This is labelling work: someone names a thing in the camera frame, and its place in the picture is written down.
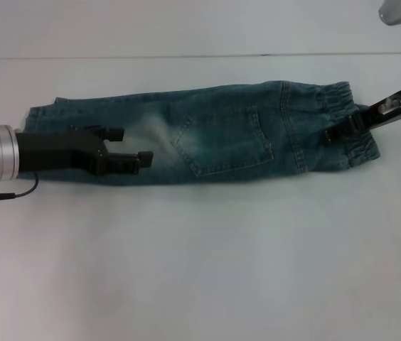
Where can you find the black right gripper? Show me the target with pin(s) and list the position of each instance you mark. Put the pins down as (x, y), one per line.
(374, 117)

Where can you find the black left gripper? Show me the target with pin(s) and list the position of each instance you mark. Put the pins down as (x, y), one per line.
(51, 149)

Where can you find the blue denim shorts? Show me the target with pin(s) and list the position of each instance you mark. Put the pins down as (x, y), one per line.
(222, 142)

